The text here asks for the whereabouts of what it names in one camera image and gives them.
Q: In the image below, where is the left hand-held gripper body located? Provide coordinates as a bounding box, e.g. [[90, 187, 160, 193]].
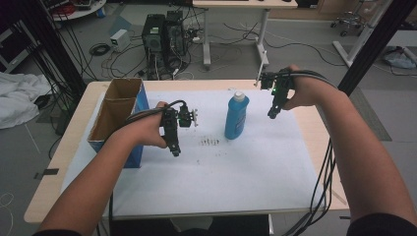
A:
[[159, 101, 200, 145]]

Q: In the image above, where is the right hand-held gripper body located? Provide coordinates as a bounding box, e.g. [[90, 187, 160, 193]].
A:
[[254, 50, 295, 106]]

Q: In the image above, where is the blue bottle with white cap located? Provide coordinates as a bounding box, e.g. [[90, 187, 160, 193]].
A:
[[224, 91, 250, 141]]

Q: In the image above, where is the person's right hand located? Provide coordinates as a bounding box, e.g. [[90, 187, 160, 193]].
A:
[[282, 64, 332, 111]]

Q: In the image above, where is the person's left hand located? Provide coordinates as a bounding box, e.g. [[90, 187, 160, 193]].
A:
[[112, 100, 170, 150]]

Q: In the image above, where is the white table sheet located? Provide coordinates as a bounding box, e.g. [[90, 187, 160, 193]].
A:
[[62, 89, 326, 219]]

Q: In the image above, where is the blue cardboard box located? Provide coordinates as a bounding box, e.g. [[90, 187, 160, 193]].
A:
[[87, 78, 150, 169]]

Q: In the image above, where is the black computer tower green label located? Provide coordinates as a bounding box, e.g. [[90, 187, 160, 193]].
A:
[[141, 13, 166, 55]]

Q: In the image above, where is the white desk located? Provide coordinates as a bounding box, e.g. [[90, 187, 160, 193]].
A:
[[192, 0, 299, 70]]

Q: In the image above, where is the white stand leg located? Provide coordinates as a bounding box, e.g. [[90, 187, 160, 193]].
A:
[[332, 0, 394, 68]]

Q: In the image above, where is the office chair base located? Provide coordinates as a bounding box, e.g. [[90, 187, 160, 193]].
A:
[[329, 11, 367, 37]]

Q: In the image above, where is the grey floor mat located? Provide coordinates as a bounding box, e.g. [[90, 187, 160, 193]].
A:
[[348, 87, 392, 142]]

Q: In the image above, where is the small white box device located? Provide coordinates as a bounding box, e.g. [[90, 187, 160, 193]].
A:
[[109, 29, 132, 53]]

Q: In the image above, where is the blue-grey bag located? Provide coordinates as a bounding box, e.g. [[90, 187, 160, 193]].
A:
[[383, 45, 417, 70]]

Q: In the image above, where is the black tape strip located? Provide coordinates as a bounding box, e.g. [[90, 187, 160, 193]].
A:
[[33, 167, 60, 180]]

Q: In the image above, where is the round white table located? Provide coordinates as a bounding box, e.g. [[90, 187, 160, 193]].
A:
[[42, 0, 107, 23]]

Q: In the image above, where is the person's right dark sleeve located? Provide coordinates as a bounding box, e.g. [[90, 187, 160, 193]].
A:
[[346, 212, 417, 236]]

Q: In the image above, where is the white crumpled cloth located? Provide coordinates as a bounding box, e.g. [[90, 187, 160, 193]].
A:
[[0, 72, 52, 131]]

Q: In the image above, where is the dark equipment rack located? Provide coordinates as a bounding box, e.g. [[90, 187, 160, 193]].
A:
[[0, 19, 37, 75]]

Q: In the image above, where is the black floor cable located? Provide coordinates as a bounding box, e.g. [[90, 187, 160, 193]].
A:
[[222, 22, 347, 67]]

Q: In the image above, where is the left hand-held gripper cable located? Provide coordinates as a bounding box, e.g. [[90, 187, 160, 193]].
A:
[[107, 99, 189, 236]]

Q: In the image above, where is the hand-held gripper cable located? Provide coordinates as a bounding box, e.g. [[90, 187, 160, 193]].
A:
[[107, 99, 189, 236], [278, 69, 338, 236]]

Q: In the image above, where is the right hand-held gripper cable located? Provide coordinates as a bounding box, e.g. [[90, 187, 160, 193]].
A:
[[278, 69, 338, 236]]

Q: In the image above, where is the black metal frame post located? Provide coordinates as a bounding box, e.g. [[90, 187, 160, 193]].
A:
[[13, 0, 88, 109], [337, 0, 417, 96]]

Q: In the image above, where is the coiled black cable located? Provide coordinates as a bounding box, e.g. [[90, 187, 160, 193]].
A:
[[89, 42, 112, 57]]

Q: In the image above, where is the bundle of black cables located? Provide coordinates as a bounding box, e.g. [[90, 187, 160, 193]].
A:
[[26, 19, 88, 109]]

